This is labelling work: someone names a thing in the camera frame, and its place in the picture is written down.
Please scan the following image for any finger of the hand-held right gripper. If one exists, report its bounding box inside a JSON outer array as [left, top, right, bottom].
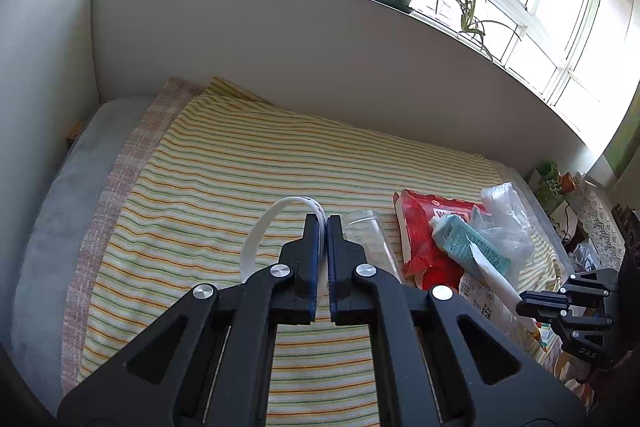
[[517, 269, 622, 321], [547, 307, 617, 369]]

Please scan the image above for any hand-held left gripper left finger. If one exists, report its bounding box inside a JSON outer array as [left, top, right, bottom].
[[57, 213, 327, 427]]

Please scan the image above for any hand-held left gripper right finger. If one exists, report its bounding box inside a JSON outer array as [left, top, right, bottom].
[[326, 214, 587, 427]]

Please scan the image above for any white plastic strap loop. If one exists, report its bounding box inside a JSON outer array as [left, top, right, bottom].
[[240, 195, 329, 308]]

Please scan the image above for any clear plastic cup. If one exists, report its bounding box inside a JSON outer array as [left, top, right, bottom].
[[341, 208, 406, 286]]

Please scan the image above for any white printed packet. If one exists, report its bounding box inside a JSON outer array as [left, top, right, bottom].
[[457, 272, 532, 344]]

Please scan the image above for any clear plastic storage box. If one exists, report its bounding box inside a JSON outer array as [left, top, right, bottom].
[[502, 167, 577, 279]]

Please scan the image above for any white lace cloth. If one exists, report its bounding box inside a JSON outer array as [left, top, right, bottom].
[[575, 172, 632, 269]]

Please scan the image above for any red snack packet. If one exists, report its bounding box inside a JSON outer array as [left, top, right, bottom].
[[392, 189, 493, 291]]

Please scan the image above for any clear plastic bag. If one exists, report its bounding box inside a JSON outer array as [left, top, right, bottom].
[[467, 182, 536, 279]]

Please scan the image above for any teal squeeze tube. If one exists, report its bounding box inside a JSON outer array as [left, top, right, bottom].
[[431, 213, 524, 319]]

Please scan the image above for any green textured ornament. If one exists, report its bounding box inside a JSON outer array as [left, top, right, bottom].
[[530, 161, 562, 208]]

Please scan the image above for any striped yellow towel blanket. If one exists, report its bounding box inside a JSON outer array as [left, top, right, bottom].
[[77, 77, 562, 427]]

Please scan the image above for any pink plaid sheet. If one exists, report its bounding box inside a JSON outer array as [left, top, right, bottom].
[[60, 78, 207, 396]]

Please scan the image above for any grey plush blanket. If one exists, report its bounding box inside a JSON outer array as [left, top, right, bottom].
[[10, 96, 157, 414]]

